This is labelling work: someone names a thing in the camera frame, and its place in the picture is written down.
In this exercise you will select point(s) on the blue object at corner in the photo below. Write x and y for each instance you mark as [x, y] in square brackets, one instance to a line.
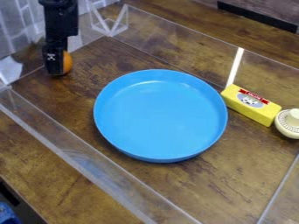
[6, 215]

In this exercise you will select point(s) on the round blue tray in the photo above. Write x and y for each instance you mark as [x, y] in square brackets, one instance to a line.
[160, 115]

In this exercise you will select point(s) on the orange toy ball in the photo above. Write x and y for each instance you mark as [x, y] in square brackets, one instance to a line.
[66, 62]

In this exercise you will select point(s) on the cream round toy mushroom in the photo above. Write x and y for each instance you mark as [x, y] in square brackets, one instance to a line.
[287, 122]

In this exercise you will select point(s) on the yellow toy butter block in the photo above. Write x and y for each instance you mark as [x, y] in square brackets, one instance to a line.
[251, 105]

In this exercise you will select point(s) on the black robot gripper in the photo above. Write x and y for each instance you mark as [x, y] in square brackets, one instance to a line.
[61, 25]

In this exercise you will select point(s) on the clear acrylic enclosure wall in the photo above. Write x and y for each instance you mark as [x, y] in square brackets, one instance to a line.
[69, 174]

